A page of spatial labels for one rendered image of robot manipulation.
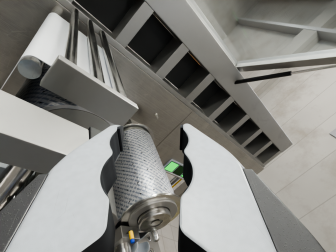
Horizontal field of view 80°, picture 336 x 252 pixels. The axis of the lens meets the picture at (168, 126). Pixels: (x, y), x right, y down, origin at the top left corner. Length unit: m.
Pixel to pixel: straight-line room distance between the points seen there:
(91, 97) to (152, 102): 0.46
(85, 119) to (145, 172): 0.25
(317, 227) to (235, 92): 2.39
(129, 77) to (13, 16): 0.29
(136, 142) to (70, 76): 0.37
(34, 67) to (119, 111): 0.09
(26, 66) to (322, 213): 3.00
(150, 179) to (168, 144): 0.36
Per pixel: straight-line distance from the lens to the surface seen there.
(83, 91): 0.23
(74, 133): 0.17
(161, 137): 0.79
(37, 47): 0.28
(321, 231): 3.00
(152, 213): 0.47
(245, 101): 0.89
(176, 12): 0.61
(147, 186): 0.47
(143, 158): 0.52
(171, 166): 0.92
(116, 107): 0.25
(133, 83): 0.63
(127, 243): 0.51
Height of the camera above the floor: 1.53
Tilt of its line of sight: 15 degrees down
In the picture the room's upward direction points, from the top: 45 degrees clockwise
